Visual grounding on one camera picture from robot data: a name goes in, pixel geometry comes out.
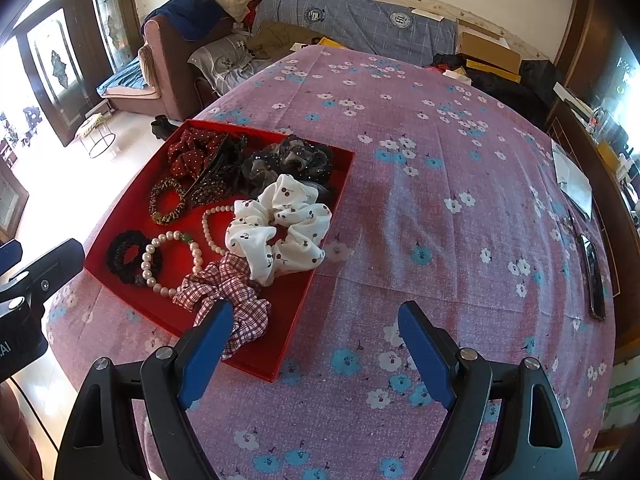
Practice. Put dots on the black smartphone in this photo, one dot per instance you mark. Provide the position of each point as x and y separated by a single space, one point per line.
594 280

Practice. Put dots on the wooden glass door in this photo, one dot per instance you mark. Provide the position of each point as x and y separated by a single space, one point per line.
65 60

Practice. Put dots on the white paper sheet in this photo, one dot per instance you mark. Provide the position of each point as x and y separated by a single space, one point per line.
572 180

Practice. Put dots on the red tray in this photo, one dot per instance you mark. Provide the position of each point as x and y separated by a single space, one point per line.
295 305

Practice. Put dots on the leopard print scrunchie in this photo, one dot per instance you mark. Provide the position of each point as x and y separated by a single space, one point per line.
156 205

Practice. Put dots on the leopard print hair clip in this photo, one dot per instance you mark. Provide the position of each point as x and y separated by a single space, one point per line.
212 191

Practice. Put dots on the grey patterned pillow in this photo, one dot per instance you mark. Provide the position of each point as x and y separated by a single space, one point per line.
225 62

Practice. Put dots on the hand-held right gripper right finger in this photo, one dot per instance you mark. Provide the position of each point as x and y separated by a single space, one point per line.
425 355

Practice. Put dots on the black hair clip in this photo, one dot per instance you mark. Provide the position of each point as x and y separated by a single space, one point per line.
225 155

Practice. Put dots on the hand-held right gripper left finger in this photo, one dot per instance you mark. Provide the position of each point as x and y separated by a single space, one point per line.
202 355

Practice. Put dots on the black shoes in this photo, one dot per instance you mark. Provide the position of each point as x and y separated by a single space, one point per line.
162 127

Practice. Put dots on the navy blue cloth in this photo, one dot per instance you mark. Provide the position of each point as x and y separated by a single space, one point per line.
192 12

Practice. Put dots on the white cherry print scrunchie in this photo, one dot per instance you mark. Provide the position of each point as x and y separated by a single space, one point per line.
295 210

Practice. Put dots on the pink sofa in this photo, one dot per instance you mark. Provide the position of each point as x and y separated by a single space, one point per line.
170 70

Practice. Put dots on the dark grey dotted scrunchie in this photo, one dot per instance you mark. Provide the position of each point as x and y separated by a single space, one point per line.
295 160

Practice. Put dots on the wooden cabinet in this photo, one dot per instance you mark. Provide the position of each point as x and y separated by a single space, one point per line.
10 200

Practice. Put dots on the person's left forearm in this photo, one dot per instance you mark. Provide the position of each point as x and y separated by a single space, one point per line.
15 440

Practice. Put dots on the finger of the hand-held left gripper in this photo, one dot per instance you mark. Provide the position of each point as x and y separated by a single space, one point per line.
9 257
55 265

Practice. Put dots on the olive brown cloth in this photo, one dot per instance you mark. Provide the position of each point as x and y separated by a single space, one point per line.
280 40

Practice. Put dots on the teal seat cushion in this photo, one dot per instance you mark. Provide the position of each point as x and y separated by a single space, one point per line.
125 77

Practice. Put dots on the pink floral tablecloth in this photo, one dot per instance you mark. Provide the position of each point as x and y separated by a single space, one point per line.
425 210

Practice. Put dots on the red white plaid scrunchie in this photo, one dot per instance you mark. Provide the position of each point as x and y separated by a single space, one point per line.
240 305

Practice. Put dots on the yellow box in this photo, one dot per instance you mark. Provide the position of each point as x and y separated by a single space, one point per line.
492 67

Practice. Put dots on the wooden sideboard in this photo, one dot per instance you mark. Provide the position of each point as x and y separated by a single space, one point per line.
600 125

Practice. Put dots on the red dotted scrunchie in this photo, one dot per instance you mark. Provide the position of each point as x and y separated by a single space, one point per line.
190 152

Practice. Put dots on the blue grey plaid sofa cover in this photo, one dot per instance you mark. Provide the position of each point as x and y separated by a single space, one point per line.
360 20

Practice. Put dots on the brown cardboard box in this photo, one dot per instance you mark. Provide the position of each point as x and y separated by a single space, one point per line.
490 45

